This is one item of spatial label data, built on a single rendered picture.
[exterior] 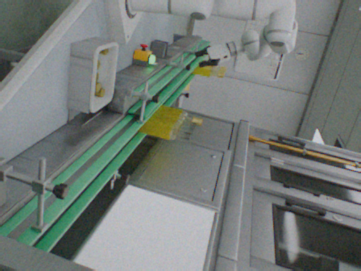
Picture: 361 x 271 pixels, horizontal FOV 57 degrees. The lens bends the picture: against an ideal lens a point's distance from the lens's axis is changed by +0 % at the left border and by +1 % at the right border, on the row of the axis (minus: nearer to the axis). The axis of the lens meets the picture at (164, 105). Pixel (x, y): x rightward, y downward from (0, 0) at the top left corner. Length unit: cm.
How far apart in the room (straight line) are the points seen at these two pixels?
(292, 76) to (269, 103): 73
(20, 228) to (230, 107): 689
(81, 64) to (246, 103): 650
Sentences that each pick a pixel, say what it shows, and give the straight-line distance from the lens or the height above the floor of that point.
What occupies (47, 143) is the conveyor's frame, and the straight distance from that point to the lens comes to 106.
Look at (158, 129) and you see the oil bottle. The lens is 134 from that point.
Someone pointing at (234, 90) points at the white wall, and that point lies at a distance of 738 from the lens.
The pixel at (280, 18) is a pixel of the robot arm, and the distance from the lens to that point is 128.
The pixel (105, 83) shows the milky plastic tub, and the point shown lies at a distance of 125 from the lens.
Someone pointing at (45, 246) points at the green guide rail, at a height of 95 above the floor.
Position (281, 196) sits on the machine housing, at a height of 155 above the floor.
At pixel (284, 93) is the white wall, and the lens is 739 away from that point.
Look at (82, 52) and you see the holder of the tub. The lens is 108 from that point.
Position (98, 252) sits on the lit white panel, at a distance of 97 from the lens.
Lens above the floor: 128
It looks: 11 degrees down
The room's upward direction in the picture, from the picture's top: 104 degrees clockwise
